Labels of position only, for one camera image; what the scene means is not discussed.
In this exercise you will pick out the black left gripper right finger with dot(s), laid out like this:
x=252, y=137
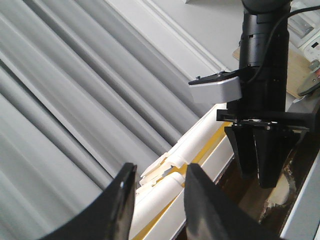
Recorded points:
x=211, y=215

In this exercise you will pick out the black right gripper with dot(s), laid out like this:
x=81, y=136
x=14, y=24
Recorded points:
x=263, y=99

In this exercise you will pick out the grey pleated curtain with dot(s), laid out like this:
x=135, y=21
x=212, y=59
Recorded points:
x=86, y=86

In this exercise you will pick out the wooden drawer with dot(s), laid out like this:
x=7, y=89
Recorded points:
x=291, y=209

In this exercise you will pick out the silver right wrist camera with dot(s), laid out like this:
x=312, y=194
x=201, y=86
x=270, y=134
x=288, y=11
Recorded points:
x=222, y=87

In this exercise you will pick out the white rolled paper items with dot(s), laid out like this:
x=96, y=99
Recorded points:
x=159, y=206

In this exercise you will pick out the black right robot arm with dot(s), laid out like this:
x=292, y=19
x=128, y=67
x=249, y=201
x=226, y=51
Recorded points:
x=265, y=42

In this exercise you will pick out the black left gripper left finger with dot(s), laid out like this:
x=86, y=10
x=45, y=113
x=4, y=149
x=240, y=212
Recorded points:
x=109, y=217

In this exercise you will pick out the white appliance with buttons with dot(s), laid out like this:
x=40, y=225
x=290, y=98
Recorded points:
x=304, y=29

